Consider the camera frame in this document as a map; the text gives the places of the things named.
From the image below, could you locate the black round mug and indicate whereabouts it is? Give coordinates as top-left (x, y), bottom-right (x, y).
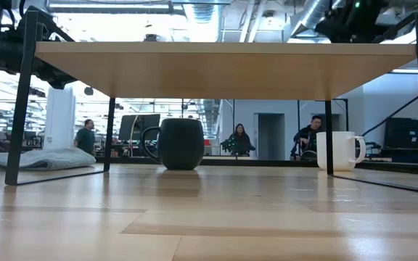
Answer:
top-left (140, 117), bottom-right (205, 171)

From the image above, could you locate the white mug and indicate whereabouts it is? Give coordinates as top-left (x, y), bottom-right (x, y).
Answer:
top-left (316, 130), bottom-right (367, 172)

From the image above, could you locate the white pillar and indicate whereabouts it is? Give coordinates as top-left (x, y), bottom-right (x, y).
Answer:
top-left (43, 85), bottom-right (76, 152)

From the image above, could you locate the person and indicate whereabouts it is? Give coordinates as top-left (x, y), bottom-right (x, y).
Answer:
top-left (73, 118), bottom-right (97, 156)
top-left (290, 115), bottom-right (326, 160)
top-left (220, 123), bottom-right (256, 157)

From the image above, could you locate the grey folded towel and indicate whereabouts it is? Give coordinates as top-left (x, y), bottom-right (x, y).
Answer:
top-left (0, 147), bottom-right (97, 171)

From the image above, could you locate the black monitor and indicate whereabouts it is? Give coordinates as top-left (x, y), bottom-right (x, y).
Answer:
top-left (118, 113), bottom-right (161, 142)

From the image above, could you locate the black round object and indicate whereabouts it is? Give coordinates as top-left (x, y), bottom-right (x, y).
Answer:
top-left (299, 150), bottom-right (319, 161)

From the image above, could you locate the black cabinet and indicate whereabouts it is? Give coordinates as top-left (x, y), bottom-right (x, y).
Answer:
top-left (383, 117), bottom-right (418, 149)

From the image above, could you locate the wooden shelf with black frame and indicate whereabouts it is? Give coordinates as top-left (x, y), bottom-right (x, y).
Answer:
top-left (4, 5), bottom-right (418, 194)

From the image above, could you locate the silver air duct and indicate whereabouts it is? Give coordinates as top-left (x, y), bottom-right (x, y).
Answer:
top-left (289, 0), bottom-right (340, 38)

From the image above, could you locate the thin black cable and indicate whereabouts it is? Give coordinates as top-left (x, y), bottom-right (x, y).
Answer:
top-left (361, 78), bottom-right (418, 137)

